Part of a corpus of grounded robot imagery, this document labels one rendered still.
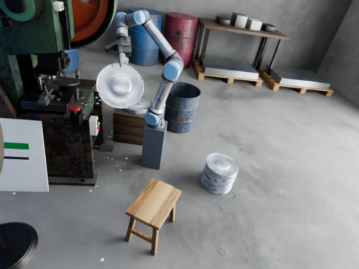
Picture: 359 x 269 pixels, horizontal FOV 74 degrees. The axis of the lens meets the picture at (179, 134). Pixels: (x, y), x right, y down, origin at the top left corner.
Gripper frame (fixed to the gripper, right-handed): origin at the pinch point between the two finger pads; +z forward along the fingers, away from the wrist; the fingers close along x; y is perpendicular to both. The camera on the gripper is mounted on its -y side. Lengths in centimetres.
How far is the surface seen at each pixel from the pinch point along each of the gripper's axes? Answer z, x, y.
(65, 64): -11.2, 26.5, -35.6
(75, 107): 22.6, 16.5, -28.7
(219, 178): 78, 41, 81
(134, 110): 8, 85, 17
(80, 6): -61, 33, -25
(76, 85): 0.4, 36.2, -29.6
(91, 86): 1.8, 34.8, -19.5
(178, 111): 5, 99, 67
